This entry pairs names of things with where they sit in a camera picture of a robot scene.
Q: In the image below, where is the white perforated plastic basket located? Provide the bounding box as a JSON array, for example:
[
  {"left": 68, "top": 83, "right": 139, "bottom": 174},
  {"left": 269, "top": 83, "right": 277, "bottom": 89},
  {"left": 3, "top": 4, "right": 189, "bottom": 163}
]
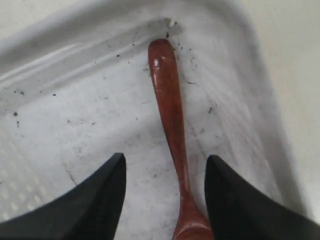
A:
[{"left": 0, "top": 0, "right": 310, "bottom": 240}]

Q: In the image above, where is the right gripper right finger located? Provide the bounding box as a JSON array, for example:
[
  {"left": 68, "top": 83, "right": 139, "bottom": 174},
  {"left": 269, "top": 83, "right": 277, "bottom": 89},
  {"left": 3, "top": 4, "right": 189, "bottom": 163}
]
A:
[{"left": 204, "top": 155, "right": 320, "bottom": 240}]

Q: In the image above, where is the brown wooden spoon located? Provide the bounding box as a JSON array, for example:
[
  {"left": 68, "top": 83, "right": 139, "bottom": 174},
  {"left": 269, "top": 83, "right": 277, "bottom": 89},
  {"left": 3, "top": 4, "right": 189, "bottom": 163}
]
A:
[{"left": 148, "top": 39, "right": 214, "bottom": 240}]

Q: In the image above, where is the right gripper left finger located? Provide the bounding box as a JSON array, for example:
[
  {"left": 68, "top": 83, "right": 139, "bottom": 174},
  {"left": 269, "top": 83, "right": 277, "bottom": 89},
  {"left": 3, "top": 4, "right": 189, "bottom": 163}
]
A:
[{"left": 0, "top": 153, "right": 127, "bottom": 240}]

